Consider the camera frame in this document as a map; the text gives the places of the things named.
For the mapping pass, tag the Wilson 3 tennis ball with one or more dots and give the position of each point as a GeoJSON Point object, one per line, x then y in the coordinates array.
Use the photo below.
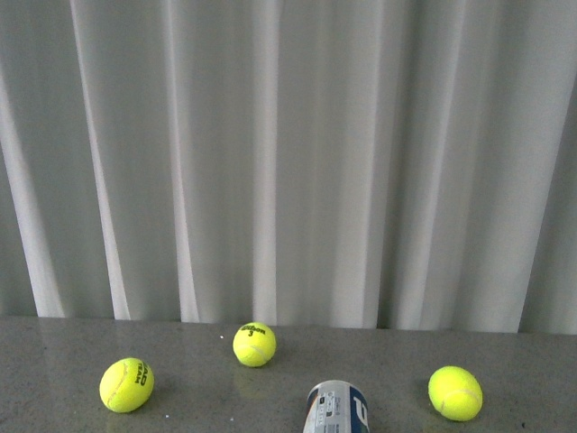
{"type": "Point", "coordinates": [254, 344]}

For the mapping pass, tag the plain yellow tennis ball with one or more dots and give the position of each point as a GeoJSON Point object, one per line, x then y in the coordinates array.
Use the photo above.
{"type": "Point", "coordinates": [455, 393]}

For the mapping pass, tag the clear Wilson tennis ball can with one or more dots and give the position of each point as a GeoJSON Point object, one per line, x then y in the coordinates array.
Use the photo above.
{"type": "Point", "coordinates": [336, 406]}

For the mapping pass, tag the Head Team tennis ball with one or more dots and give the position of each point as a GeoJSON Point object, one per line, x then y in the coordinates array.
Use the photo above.
{"type": "Point", "coordinates": [126, 385]}

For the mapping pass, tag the white pleated curtain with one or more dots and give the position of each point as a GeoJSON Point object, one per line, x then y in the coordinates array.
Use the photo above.
{"type": "Point", "coordinates": [396, 164]}

